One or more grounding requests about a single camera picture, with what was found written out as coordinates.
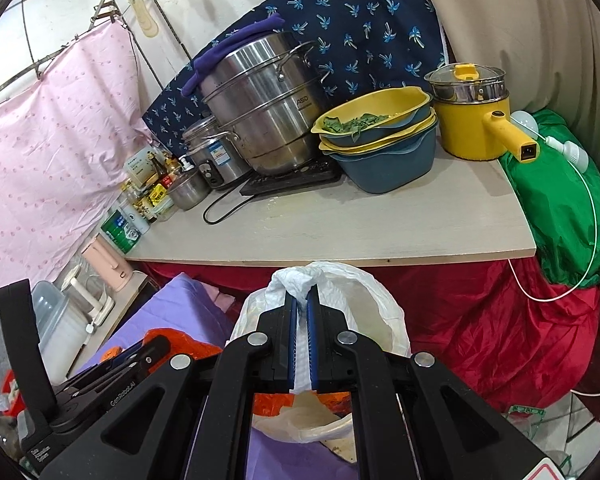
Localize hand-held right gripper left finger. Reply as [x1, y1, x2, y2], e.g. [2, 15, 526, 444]
[37, 294, 306, 480]

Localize beige hanging rice paddle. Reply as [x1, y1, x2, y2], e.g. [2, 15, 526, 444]
[119, 0, 161, 39]

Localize white glass kettle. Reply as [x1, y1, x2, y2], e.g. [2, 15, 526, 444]
[59, 265, 116, 328]

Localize white plastic bag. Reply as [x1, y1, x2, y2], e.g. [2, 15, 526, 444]
[228, 260, 412, 445]

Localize row of condiment bottles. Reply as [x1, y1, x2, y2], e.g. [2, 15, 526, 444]
[120, 142, 196, 236]

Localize yellow colander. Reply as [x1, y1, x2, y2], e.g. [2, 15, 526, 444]
[319, 115, 438, 155]
[311, 86, 433, 143]

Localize steel steamer insert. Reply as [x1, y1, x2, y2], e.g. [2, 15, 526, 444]
[430, 77, 508, 106]

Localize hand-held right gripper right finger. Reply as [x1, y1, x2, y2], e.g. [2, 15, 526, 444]
[306, 285, 553, 480]

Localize clear lidded plastic container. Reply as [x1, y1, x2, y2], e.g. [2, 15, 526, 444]
[29, 280, 92, 383]

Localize beige curtain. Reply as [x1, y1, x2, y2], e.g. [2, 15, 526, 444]
[387, 0, 600, 171]

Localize clear printed plastic bag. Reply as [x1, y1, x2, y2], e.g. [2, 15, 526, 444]
[505, 402, 581, 461]

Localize yellow electric pot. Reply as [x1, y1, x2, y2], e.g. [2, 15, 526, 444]
[437, 95, 540, 163]

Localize red satin cloth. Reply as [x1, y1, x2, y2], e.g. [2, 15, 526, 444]
[140, 257, 600, 416]

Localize blue plastic basin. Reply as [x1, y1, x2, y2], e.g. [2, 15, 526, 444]
[320, 107, 437, 142]
[325, 125, 438, 195]

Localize pink cloth piece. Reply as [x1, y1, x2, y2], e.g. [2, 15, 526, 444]
[200, 282, 238, 313]

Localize pink electric kettle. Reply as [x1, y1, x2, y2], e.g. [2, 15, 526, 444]
[81, 239, 132, 292]

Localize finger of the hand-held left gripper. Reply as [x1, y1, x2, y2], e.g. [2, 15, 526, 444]
[50, 355, 153, 433]
[100, 335, 172, 376]

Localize green plastic bag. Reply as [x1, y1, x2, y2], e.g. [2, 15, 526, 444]
[497, 107, 600, 291]

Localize orange plastic bag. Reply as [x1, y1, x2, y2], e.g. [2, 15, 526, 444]
[142, 327, 353, 418]

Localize large steel steamer pot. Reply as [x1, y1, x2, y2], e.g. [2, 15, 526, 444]
[200, 30, 333, 177]

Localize pink dotted cloth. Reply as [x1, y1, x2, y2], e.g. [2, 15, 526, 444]
[0, 22, 156, 286]

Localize glass lid with yellow knob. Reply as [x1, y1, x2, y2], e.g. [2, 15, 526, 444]
[425, 62, 503, 88]

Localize small steel pot with lid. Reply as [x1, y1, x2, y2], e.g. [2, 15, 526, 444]
[167, 169, 211, 211]

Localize black induction cooktop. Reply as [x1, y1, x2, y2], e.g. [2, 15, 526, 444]
[239, 155, 343, 197]

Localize black power cable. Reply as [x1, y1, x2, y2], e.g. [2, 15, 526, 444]
[202, 192, 256, 226]

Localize white light bulb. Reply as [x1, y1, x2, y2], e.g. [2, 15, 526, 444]
[510, 110, 542, 137]

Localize white cable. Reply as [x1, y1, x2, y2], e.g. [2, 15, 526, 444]
[507, 160, 600, 303]

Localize purple towel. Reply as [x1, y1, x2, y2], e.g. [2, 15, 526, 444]
[181, 14, 286, 97]

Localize green tin can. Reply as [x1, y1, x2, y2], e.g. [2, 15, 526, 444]
[101, 209, 142, 254]

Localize white lamp socket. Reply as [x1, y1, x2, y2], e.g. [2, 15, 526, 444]
[544, 135, 591, 172]

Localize green leafy vegetables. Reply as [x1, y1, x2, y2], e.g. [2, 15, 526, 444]
[322, 112, 391, 141]

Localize lilac bed sheet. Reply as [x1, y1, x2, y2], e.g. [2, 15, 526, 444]
[70, 272, 361, 480]

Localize navy palm-print cloth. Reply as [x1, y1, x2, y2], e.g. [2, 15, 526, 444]
[142, 0, 448, 161]

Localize steel rice cooker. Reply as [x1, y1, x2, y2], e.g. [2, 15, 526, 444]
[181, 115, 253, 191]

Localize red plastic container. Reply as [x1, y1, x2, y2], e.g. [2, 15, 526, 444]
[0, 370, 23, 417]

